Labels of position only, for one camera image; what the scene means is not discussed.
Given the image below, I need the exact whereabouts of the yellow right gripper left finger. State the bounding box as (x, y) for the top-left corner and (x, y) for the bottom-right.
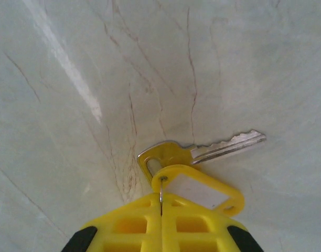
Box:
(61, 192), (164, 252)

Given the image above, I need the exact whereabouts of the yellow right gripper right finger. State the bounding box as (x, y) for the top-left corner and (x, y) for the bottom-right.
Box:
(161, 192), (265, 252)

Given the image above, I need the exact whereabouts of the yellow key tag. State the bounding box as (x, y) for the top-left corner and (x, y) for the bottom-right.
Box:
(151, 164), (245, 218)

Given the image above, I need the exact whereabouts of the silver key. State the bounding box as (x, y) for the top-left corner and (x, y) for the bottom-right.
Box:
(136, 128), (268, 186)

